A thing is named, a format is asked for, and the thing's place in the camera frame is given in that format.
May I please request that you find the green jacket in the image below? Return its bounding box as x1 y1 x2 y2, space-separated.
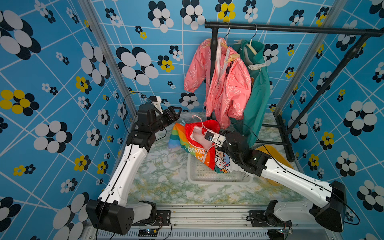
231 40 271 147

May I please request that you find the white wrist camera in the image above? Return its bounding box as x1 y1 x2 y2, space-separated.
205 132 214 143
149 96 163 115

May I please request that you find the pink jacket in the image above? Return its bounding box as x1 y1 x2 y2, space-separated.
184 38 252 129

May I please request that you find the white hanger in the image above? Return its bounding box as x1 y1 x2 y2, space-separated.
239 23 262 56

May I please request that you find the black clothes rack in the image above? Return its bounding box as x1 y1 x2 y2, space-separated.
205 21 384 163

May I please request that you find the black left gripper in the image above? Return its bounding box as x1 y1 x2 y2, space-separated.
150 105 181 134

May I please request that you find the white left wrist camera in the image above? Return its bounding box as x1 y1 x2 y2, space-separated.
149 96 163 115

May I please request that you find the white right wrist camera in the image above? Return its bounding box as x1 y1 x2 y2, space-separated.
205 132 214 143

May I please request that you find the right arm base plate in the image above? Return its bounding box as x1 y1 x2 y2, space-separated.
246 211 293 228

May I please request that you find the white red cartoon jacket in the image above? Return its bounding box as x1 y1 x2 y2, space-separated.
169 120 235 173

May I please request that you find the small black electronics board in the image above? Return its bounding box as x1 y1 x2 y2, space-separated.
138 229 159 238

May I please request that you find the wooden hanger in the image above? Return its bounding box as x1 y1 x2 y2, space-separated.
203 21 242 64

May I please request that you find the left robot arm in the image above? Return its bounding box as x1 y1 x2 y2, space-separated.
86 103 182 235

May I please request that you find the white clothespin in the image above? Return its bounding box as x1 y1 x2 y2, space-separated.
248 63 267 71

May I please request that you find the pink clothes hanger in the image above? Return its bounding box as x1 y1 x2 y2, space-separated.
192 115 215 134

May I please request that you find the white plastic basket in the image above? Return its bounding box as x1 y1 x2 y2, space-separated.
187 151 253 185

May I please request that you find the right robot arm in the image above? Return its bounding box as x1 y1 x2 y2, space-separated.
205 131 350 233

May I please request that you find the yellow plastic tray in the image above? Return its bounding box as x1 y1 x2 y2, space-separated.
256 145 293 169

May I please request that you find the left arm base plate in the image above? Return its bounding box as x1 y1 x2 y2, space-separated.
133 210 172 227

